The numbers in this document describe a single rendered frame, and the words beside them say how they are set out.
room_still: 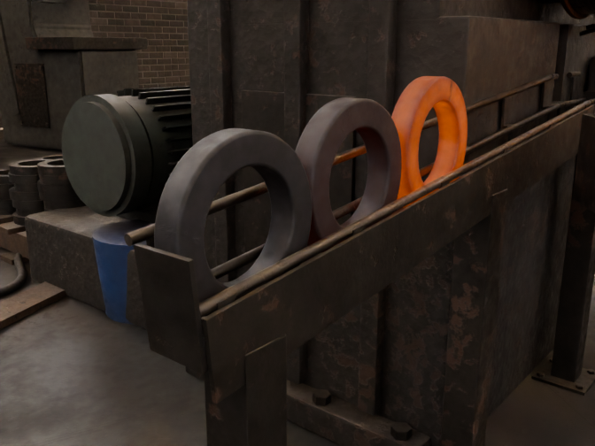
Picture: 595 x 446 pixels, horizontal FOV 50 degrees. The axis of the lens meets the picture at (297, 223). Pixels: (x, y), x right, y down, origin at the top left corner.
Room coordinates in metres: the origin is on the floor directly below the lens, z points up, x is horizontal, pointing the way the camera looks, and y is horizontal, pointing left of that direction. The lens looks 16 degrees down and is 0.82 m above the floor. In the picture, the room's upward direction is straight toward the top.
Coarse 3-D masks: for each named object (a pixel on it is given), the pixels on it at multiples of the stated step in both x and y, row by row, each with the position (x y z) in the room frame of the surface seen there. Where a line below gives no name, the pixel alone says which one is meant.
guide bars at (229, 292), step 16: (544, 128) 1.13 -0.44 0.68; (512, 144) 1.02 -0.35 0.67; (480, 160) 0.93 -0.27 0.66; (448, 176) 0.86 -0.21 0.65; (416, 192) 0.79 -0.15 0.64; (384, 208) 0.73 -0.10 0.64; (400, 208) 0.76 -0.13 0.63; (352, 224) 0.69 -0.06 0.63; (368, 224) 0.70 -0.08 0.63; (320, 240) 0.64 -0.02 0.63; (336, 240) 0.65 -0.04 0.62; (304, 256) 0.61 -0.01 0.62; (272, 272) 0.57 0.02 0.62; (240, 288) 0.54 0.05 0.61; (208, 304) 0.51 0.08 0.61; (224, 304) 0.52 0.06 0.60
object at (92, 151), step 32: (96, 96) 1.96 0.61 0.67; (128, 96) 2.04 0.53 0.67; (160, 96) 2.05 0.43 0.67; (64, 128) 2.04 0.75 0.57; (96, 128) 1.93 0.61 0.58; (128, 128) 1.87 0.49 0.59; (160, 128) 1.97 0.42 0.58; (64, 160) 2.06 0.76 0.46; (96, 160) 1.94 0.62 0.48; (128, 160) 1.85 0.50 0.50; (160, 160) 1.93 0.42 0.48; (96, 192) 1.95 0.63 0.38; (128, 192) 1.87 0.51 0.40; (160, 192) 1.98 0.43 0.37; (32, 224) 2.13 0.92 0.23; (64, 224) 2.05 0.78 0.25; (96, 224) 2.05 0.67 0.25; (32, 256) 2.14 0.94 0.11; (64, 256) 2.01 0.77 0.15; (128, 256) 1.78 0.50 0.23; (64, 288) 2.02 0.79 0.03; (96, 288) 1.90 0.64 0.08; (128, 288) 1.79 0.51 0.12; (128, 320) 1.80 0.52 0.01
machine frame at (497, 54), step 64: (192, 0) 1.53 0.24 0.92; (256, 0) 1.40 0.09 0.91; (320, 0) 1.30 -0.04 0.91; (384, 0) 1.17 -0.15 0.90; (448, 0) 1.16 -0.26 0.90; (512, 0) 1.37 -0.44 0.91; (192, 64) 1.54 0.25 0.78; (256, 64) 1.41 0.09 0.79; (320, 64) 1.30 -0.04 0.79; (384, 64) 1.17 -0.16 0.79; (448, 64) 1.12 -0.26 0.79; (512, 64) 1.25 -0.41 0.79; (576, 64) 1.56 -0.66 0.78; (192, 128) 1.54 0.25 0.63; (256, 128) 1.39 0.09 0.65; (448, 256) 1.11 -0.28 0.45; (512, 256) 1.33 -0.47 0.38; (384, 320) 1.19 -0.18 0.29; (448, 320) 1.10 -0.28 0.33; (512, 320) 1.36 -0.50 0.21; (320, 384) 1.29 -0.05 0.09; (384, 384) 1.19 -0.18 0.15; (512, 384) 1.39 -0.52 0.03
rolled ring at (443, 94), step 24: (408, 96) 0.83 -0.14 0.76; (432, 96) 0.84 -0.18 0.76; (456, 96) 0.90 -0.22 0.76; (408, 120) 0.81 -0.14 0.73; (456, 120) 0.91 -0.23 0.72; (408, 144) 0.80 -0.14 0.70; (456, 144) 0.92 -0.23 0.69; (408, 168) 0.80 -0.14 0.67; (432, 168) 0.92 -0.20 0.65; (408, 192) 0.81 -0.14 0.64
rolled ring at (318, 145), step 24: (312, 120) 0.70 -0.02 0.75; (336, 120) 0.69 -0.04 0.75; (360, 120) 0.72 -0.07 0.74; (384, 120) 0.76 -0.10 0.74; (312, 144) 0.67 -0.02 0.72; (336, 144) 0.69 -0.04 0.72; (384, 144) 0.77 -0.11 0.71; (312, 168) 0.66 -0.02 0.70; (384, 168) 0.78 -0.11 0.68; (312, 192) 0.66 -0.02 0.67; (384, 192) 0.77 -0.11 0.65; (312, 216) 0.66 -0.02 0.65; (360, 216) 0.76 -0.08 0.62; (312, 240) 0.68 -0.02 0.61
